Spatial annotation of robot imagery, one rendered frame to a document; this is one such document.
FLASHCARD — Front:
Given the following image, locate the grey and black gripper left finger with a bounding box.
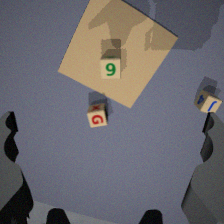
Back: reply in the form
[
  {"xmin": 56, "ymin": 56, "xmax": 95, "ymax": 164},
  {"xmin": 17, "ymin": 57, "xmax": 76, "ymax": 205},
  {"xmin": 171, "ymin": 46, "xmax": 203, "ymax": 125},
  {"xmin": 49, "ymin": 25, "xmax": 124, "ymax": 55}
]
[{"xmin": 0, "ymin": 111, "xmax": 34, "ymax": 224}]

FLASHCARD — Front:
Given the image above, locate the tan flat mat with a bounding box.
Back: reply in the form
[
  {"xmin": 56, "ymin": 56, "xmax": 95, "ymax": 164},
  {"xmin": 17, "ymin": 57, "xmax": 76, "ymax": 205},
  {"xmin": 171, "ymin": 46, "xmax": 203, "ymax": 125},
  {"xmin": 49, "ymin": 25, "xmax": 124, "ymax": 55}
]
[{"xmin": 58, "ymin": 0, "xmax": 178, "ymax": 108}]

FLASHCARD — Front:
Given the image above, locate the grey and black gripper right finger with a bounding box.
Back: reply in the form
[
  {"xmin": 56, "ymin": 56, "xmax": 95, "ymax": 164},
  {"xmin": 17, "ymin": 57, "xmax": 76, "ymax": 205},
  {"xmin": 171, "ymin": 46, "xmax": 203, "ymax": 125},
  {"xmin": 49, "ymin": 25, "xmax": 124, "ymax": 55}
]
[{"xmin": 181, "ymin": 112, "xmax": 224, "ymax": 224}]

